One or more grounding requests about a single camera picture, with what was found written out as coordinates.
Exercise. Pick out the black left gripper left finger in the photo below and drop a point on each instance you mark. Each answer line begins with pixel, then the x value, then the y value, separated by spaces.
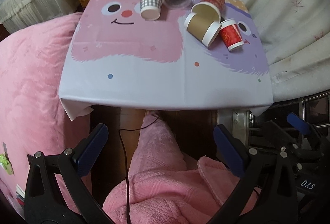
pixel 44 202

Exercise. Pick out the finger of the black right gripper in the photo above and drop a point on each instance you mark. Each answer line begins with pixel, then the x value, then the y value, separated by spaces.
pixel 269 136
pixel 309 131

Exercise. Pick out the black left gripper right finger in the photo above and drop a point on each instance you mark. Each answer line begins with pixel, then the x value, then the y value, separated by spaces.
pixel 236 157

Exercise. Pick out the small red paper cup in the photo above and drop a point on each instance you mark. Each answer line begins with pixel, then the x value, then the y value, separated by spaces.
pixel 230 34

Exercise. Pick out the brown paper cup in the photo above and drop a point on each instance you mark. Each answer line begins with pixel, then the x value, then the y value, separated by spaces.
pixel 203 29

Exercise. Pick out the grey checked paper cup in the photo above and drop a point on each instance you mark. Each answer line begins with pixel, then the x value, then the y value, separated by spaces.
pixel 150 9

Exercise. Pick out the pink fleece blanket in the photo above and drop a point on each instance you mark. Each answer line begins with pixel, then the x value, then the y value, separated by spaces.
pixel 162 188

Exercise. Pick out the pink bed cover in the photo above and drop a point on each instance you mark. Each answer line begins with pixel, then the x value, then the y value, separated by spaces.
pixel 32 116

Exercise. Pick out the white floral curtain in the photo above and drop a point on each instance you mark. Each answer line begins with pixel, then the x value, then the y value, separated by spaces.
pixel 295 37

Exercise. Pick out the cartoon monster tablecloth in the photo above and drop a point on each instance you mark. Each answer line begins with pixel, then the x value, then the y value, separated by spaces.
pixel 119 59

